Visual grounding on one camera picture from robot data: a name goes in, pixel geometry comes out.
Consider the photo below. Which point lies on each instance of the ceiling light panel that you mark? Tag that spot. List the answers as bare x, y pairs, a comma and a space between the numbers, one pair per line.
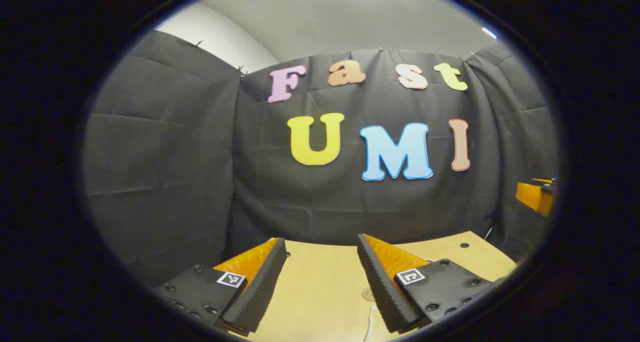
489, 32

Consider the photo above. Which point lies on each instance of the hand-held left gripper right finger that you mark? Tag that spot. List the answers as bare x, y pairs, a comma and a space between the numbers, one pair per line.
380, 292

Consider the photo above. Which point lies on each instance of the wooden desktop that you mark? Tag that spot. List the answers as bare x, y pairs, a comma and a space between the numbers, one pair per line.
320, 292

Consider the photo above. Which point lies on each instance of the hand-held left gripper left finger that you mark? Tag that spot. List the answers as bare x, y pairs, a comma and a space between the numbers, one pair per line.
260, 292

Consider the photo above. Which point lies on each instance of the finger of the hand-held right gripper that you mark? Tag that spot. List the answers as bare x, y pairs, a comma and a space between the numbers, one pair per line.
532, 197

